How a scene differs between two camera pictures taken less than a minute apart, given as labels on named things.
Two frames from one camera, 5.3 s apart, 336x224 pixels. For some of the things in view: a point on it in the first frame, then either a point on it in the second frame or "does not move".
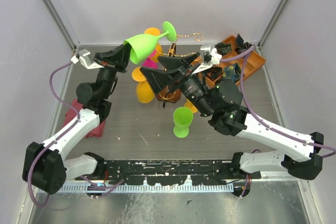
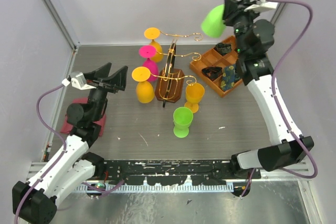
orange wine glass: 145,93 does not move
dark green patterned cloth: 223,48 does not move
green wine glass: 182,117 does not move
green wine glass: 144,46 -> 213,24
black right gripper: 179,77 -> 237,12
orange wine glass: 158,48 does not move
